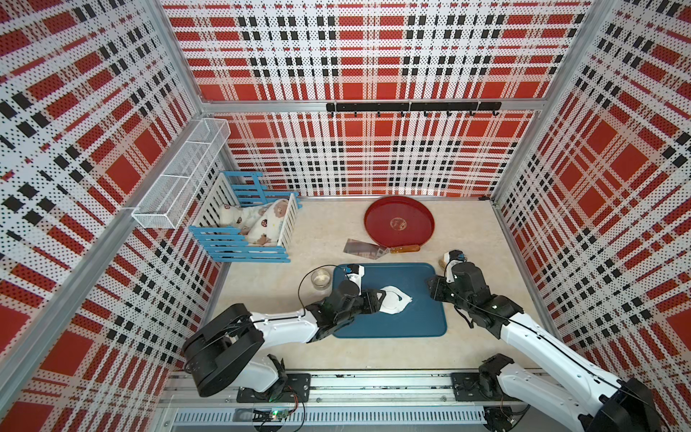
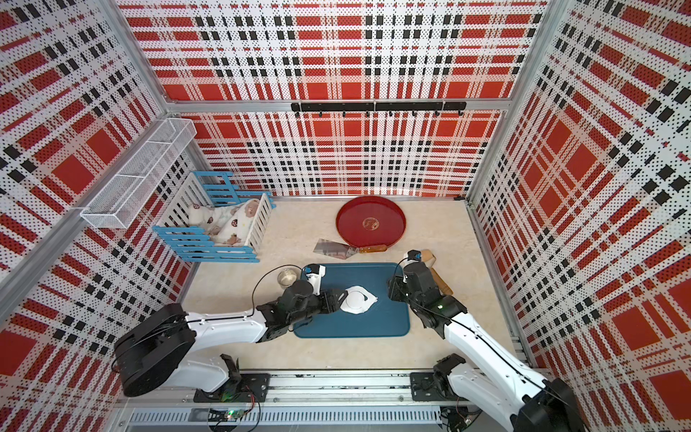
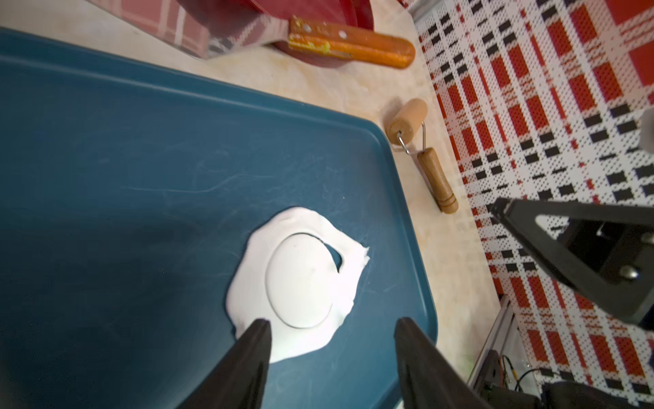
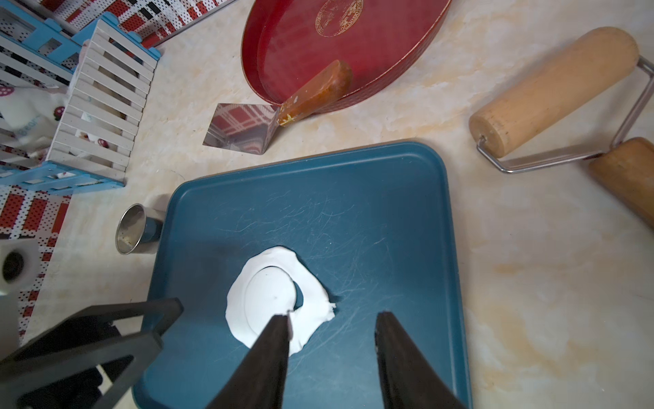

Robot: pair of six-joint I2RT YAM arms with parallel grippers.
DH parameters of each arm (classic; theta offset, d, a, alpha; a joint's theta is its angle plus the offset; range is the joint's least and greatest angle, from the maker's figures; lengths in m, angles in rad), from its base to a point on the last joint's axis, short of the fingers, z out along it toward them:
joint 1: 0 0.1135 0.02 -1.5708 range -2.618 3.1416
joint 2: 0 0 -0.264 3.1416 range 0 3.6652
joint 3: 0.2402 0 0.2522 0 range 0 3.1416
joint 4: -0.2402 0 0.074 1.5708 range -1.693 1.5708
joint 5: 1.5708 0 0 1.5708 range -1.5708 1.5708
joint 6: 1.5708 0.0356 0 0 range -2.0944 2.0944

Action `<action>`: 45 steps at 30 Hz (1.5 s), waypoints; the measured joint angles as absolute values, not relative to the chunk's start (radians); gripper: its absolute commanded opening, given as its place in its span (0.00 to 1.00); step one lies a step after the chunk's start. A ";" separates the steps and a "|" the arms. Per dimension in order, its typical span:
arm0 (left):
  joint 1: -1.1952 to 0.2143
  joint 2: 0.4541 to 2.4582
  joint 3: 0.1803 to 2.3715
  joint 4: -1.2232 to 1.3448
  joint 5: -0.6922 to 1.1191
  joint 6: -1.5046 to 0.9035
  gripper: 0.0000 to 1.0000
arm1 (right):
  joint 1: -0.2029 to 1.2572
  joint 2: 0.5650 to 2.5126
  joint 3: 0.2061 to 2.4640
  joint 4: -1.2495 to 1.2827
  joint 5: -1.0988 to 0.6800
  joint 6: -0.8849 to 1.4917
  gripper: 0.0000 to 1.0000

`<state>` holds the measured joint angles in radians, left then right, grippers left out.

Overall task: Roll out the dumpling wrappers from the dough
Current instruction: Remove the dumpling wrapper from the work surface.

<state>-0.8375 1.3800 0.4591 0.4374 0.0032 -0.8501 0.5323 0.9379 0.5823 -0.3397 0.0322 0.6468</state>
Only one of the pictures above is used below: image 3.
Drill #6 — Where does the round white dough wrapper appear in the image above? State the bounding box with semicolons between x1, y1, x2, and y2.
266;233;338;329

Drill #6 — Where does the wooden rolling pin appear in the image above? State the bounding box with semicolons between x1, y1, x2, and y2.
386;98;459;215

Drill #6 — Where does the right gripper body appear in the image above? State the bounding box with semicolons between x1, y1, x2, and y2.
557;219;653;285

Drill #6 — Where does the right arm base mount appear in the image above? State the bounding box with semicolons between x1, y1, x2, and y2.
473;349;653;408

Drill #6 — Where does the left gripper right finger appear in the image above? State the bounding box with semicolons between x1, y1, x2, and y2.
394;317;490;408

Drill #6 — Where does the white dough lump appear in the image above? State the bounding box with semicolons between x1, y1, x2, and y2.
226;207;370;363

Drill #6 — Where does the red round plate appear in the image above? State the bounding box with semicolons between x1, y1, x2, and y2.
239;0;375;68

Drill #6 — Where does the knife with wooden handle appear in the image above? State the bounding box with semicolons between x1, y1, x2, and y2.
96;1;416;69

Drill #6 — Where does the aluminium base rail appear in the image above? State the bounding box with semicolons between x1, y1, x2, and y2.
467;295;540;399

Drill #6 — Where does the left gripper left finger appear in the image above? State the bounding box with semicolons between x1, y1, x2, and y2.
179;319;272;408

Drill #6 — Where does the teal plastic tray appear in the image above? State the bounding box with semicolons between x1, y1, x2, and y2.
1;29;438;408

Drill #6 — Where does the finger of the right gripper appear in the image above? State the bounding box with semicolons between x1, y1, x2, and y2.
492;198;653;325

